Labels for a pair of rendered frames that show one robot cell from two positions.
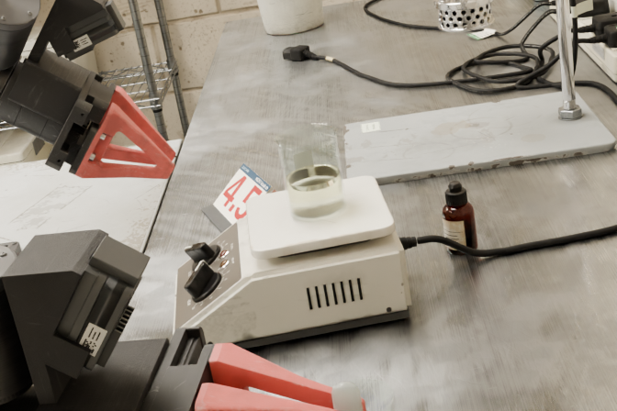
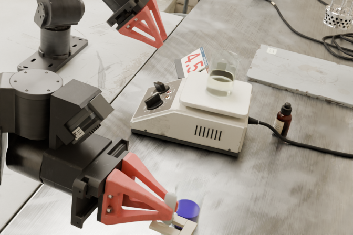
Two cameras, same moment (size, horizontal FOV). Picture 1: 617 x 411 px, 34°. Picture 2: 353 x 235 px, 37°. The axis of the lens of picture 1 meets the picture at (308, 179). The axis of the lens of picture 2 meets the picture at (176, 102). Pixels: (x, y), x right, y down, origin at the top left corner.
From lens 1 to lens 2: 0.12 m
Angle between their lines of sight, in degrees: 12
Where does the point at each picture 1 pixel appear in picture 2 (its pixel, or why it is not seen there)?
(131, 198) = not seen: hidden behind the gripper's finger
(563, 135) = not seen: outside the picture
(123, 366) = (88, 145)
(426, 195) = (278, 98)
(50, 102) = not seen: outside the picture
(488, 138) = (322, 82)
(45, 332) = (60, 123)
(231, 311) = (159, 120)
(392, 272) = (237, 135)
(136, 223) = (143, 53)
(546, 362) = (284, 206)
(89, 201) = not seen: hidden behind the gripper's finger
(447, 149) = (300, 79)
